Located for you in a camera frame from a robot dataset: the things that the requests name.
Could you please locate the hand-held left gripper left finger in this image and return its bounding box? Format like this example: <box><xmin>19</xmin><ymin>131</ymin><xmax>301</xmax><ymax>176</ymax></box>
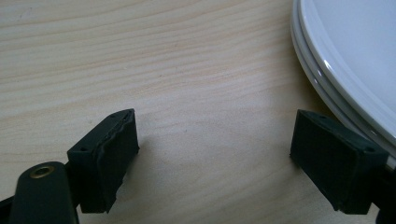
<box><xmin>66</xmin><ymin>107</ymin><xmax>140</xmax><ymax>215</ymax></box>

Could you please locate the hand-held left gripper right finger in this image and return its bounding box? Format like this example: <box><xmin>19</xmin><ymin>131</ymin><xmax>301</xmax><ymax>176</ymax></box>
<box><xmin>289</xmin><ymin>108</ymin><xmax>390</xmax><ymax>216</ymax></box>

